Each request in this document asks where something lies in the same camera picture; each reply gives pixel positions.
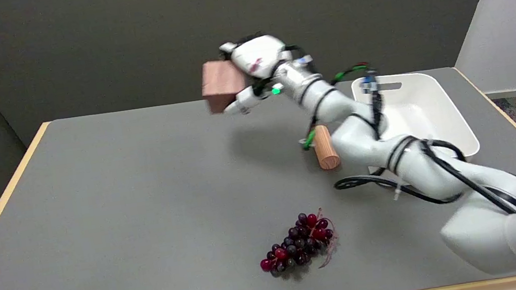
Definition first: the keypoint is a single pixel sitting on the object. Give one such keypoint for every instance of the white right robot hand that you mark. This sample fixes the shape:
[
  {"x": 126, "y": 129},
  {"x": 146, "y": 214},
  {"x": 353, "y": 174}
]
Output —
[{"x": 257, "y": 59}]

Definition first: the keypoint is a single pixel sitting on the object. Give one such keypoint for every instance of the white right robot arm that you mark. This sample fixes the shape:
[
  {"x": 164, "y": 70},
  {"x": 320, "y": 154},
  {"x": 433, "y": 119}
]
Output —
[{"x": 391, "y": 156}]

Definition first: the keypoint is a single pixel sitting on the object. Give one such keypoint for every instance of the wooden cylinder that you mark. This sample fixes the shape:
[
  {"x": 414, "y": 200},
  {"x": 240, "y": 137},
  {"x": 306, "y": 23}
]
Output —
[{"x": 325, "y": 147}]

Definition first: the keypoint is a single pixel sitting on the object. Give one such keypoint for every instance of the red grape bunch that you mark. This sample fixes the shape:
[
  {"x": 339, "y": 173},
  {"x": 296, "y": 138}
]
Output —
[{"x": 299, "y": 244}]

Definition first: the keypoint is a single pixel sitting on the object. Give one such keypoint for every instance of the white plastic box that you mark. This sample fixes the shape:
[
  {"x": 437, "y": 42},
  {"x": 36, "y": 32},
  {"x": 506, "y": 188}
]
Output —
[{"x": 422, "y": 106}]

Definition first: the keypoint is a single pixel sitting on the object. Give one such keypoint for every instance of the wooden cube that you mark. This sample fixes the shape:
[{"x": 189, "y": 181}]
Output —
[{"x": 222, "y": 85}]

